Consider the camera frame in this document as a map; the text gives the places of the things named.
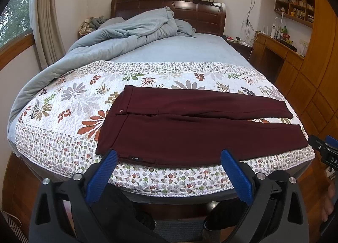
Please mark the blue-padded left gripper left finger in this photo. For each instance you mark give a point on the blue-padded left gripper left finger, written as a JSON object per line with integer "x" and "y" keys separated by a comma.
{"x": 62, "y": 210}

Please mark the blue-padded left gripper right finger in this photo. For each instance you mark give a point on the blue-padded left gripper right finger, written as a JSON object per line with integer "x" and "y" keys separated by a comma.
{"x": 269, "y": 208}

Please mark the maroon pants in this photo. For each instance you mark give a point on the maroon pants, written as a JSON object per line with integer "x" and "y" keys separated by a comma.
{"x": 190, "y": 128}

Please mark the person's right hand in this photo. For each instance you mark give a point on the person's right hand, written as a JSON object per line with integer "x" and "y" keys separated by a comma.
{"x": 328, "y": 205}

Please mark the floral white quilted bedspread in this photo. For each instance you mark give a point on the floral white quilted bedspread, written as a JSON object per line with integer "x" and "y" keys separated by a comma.
{"x": 58, "y": 128}

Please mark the wooden desk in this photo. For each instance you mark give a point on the wooden desk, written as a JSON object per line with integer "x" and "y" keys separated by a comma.
{"x": 278, "y": 63}

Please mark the light blue comforter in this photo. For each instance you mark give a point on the light blue comforter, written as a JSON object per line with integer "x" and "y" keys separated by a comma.
{"x": 104, "y": 44}

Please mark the dark bedside nightstand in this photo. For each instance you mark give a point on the dark bedside nightstand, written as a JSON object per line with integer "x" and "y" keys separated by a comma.
{"x": 241, "y": 47}

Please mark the light blue bed sheet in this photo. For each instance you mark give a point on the light blue bed sheet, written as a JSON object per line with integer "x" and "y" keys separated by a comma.
{"x": 200, "y": 48}

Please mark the grey pillow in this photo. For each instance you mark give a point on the grey pillow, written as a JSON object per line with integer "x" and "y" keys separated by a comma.
{"x": 111, "y": 21}

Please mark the beige side window curtain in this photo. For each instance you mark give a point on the beige side window curtain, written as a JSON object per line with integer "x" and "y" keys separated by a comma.
{"x": 46, "y": 33}

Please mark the dark wooden headboard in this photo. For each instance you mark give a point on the dark wooden headboard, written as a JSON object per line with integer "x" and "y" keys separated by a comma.
{"x": 204, "y": 16}

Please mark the window with wooden frame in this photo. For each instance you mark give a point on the window with wooden frame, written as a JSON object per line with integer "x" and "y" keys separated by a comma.
{"x": 16, "y": 32}

